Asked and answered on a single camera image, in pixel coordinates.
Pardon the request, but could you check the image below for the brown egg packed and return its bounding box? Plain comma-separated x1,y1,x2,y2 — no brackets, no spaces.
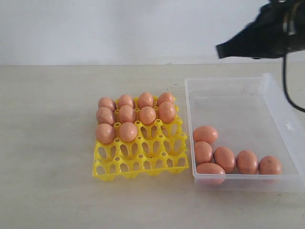
98,97,117,111
157,92,175,106
138,92,154,109
118,94,135,108

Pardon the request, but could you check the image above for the clear plastic container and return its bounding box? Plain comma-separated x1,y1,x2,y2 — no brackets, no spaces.
185,73,305,192

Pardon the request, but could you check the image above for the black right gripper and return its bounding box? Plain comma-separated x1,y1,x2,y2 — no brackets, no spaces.
216,0,295,59

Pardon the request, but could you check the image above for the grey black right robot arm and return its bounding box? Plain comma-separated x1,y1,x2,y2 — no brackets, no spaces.
216,0,305,59

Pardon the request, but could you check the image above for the yellow plastic egg tray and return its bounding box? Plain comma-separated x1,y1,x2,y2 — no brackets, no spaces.
92,96,189,181

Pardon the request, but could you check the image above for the brown egg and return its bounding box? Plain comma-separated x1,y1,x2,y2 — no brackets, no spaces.
213,146,236,174
158,101,176,124
194,141,214,164
258,156,282,175
193,126,218,144
118,105,136,123
196,163,225,174
96,107,116,126
119,122,138,142
236,150,258,175
95,123,116,145
139,106,156,125

